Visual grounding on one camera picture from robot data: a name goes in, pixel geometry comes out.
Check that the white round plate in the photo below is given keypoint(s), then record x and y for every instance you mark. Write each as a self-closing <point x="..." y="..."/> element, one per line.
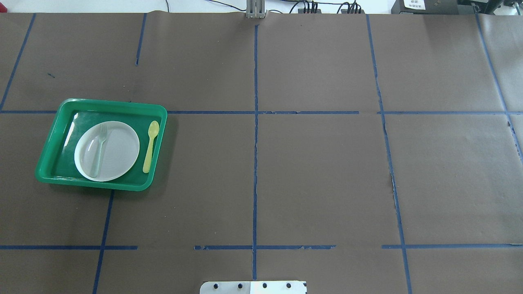
<point x="119" y="154"/>

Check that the clear plastic fork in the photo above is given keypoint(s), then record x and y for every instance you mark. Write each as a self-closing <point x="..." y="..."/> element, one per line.
<point x="102" y="137"/>

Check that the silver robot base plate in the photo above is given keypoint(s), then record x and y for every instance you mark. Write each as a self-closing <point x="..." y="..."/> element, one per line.
<point x="254" y="287"/>

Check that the brown paper table cover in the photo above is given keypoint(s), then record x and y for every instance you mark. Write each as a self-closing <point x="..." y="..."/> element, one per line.
<point x="364" y="154"/>

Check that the grey aluminium frame post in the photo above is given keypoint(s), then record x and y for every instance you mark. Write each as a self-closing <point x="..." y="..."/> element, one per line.
<point x="255" y="9"/>

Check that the yellow plastic spoon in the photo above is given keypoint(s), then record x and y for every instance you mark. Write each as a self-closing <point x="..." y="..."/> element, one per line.
<point x="153" y="132"/>

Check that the green plastic tray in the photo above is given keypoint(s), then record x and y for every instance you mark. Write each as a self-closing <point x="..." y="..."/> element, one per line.
<point x="74" y="116"/>

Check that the black power strip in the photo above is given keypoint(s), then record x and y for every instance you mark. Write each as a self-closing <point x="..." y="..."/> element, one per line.
<point x="313" y="7"/>

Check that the black equipment box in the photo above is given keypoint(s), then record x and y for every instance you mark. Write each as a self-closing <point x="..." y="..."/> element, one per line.
<point x="432" y="7"/>

